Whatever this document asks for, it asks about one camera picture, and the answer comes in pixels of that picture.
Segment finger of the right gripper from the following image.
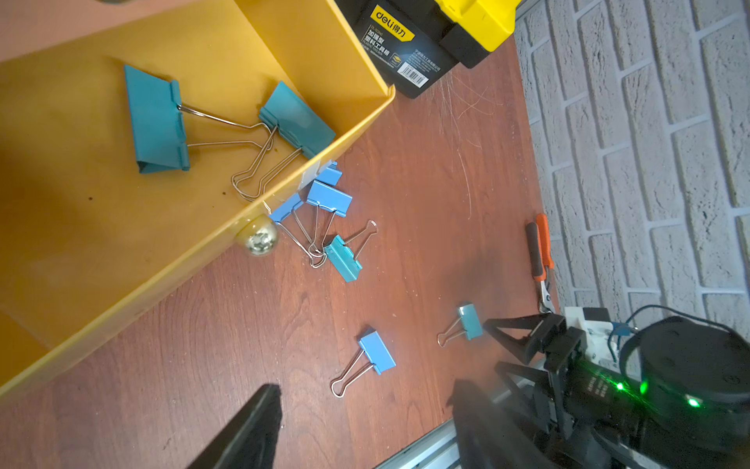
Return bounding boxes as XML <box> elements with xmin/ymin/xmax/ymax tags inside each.
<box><xmin>482</xmin><ymin>314</ymin><xmax>566</xmax><ymax>363</ymax></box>
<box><xmin>494</xmin><ymin>362</ymin><xmax>554</xmax><ymax>434</ymax></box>

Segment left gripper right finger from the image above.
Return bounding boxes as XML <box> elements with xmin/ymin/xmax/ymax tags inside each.
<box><xmin>450</xmin><ymin>379</ymin><xmax>556</xmax><ymax>468</ymax></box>

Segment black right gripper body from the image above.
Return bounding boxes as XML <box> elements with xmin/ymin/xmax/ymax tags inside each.
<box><xmin>530</xmin><ymin>328</ymin><xmax>648</xmax><ymax>445</ymax></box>

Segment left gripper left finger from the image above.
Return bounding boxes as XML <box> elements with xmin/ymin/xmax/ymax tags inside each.
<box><xmin>189</xmin><ymin>383</ymin><xmax>283</xmax><ymax>468</ymax></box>

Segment yellow drawer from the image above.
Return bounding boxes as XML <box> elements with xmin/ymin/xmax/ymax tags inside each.
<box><xmin>1</xmin><ymin>1</ymin><xmax>396</xmax><ymax>403</ymax></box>

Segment teal binder clip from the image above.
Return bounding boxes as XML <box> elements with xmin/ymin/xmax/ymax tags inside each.
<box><xmin>437</xmin><ymin>303</ymin><xmax>484</xmax><ymax>348</ymax></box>
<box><xmin>124</xmin><ymin>64</ymin><xmax>273</xmax><ymax>174</ymax></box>
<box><xmin>230</xmin><ymin>80</ymin><xmax>338</xmax><ymax>203</ymax></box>
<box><xmin>324</xmin><ymin>220</ymin><xmax>378</xmax><ymax>283</ymax></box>

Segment orange top drawer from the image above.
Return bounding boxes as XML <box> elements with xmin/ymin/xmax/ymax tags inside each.
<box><xmin>1</xmin><ymin>1</ymin><xmax>241</xmax><ymax>63</ymax></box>

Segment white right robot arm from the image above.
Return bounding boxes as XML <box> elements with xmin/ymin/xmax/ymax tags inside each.
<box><xmin>484</xmin><ymin>314</ymin><xmax>749</xmax><ymax>468</ymax></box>

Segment blue binder clip lower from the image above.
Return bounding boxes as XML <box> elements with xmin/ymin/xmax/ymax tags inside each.
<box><xmin>329</xmin><ymin>328</ymin><xmax>396</xmax><ymax>399</ymax></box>

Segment blue binder clip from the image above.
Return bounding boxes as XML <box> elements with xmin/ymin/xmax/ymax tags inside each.
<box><xmin>271</xmin><ymin>193</ymin><xmax>327</xmax><ymax>269</ymax></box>
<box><xmin>316</xmin><ymin>161</ymin><xmax>343</xmax><ymax>187</ymax></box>
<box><xmin>329</xmin><ymin>328</ymin><xmax>396</xmax><ymax>399</ymax></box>

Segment blue binder clip left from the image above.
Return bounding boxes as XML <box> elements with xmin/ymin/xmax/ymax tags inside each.
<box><xmin>271</xmin><ymin>193</ymin><xmax>327</xmax><ymax>269</ymax></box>

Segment blue binder clip shiny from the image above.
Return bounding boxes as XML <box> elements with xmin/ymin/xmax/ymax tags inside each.
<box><xmin>307</xmin><ymin>180</ymin><xmax>353</xmax><ymax>240</ymax></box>

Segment blue binder clip rear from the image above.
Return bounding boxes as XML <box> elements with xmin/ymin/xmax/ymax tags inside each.
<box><xmin>316</xmin><ymin>161</ymin><xmax>343</xmax><ymax>187</ymax></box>

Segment yellow black toolbox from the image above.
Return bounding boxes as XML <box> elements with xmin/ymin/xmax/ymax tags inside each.
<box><xmin>337</xmin><ymin>0</ymin><xmax>521</xmax><ymax>99</ymax></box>

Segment aluminium rail frame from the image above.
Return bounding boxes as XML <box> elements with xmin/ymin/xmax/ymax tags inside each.
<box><xmin>376</xmin><ymin>419</ymin><xmax>461</xmax><ymax>469</ymax></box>

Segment orange handled pliers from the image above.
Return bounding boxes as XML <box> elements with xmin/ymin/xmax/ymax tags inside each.
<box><xmin>525</xmin><ymin>213</ymin><xmax>556</xmax><ymax>314</ymax></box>

